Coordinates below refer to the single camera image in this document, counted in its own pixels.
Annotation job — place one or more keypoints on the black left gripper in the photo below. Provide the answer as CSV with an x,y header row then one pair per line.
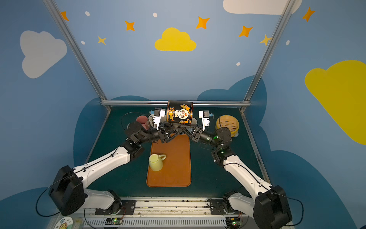
x,y
165,134

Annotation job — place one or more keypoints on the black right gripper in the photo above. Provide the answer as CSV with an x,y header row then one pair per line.
x,y
195,134

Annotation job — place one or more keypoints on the black patterned mug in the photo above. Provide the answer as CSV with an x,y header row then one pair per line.
x,y
179,112

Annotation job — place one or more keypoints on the pink ghost pattern mug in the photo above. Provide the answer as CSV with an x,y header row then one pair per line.
x,y
144,121

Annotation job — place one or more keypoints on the yellow-green ceramic mug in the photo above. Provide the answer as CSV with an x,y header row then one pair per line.
x,y
156,162

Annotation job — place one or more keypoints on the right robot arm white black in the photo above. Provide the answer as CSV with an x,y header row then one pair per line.
x,y
267,204

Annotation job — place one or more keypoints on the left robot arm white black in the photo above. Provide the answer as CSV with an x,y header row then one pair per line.
x,y
70,192

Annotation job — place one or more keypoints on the yellow bamboo steamer basket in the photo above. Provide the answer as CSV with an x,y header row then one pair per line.
x,y
229,122

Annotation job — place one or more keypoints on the orange rectangular tray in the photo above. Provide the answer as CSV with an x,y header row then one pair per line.
x,y
176,170

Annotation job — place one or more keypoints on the right controller circuit board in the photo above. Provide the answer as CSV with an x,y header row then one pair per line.
x,y
233,223

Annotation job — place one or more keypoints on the controller circuit board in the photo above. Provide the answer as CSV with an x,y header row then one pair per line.
x,y
113,221
233,223

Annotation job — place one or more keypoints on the left controller circuit board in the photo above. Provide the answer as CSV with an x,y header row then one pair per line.
x,y
113,221

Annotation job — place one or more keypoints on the round green white sticker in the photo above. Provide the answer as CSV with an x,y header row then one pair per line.
x,y
64,223

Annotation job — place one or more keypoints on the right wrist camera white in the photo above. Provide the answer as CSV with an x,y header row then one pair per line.
x,y
205,116

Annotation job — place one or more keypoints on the aluminium frame back bar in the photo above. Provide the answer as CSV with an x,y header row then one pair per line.
x,y
164,103

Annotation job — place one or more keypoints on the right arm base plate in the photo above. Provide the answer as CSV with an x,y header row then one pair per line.
x,y
219,207

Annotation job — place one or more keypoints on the aluminium front rail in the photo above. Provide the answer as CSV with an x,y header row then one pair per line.
x,y
160,213

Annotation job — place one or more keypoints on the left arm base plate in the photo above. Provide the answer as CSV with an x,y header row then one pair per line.
x,y
123,207

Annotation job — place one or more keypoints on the aluminium frame right post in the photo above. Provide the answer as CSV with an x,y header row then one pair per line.
x,y
279,29

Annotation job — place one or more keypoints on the aluminium frame post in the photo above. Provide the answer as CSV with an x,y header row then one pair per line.
x,y
66,32
279,29

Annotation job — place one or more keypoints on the aluminium frame left post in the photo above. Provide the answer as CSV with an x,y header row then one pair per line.
x,y
66,32

